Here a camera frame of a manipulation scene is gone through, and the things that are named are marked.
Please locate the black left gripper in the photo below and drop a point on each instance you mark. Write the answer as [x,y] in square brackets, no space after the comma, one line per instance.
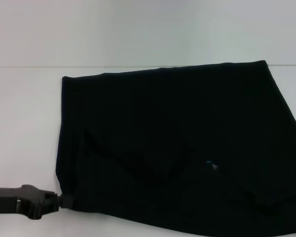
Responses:
[14,200]

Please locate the black t-shirt with FREE print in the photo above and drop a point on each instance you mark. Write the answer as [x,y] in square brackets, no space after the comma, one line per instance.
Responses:
[175,135]

